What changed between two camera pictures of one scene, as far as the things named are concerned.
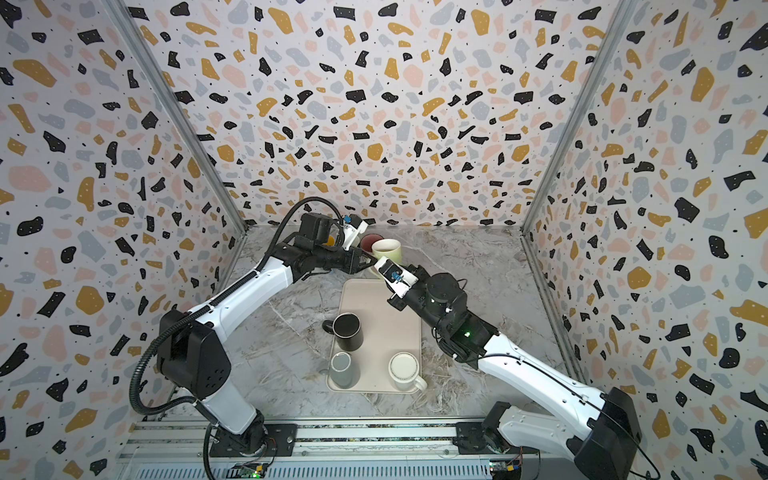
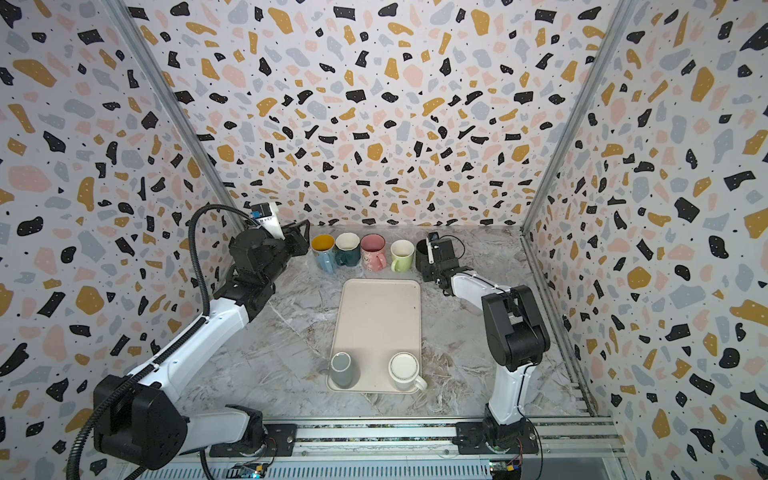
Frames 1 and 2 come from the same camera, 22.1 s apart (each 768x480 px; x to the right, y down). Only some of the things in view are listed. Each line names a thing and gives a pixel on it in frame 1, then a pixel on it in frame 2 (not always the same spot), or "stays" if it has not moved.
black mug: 346,327 -> 422,255
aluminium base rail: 182,450 stays
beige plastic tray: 387,331 stays
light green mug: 388,247 -> 402,255
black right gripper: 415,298 -> 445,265
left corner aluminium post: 178,109 stays
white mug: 403,368 stays
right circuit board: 505,469 stays
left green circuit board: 247,470 stays
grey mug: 344,372 stays
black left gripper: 354,260 -> 292,238
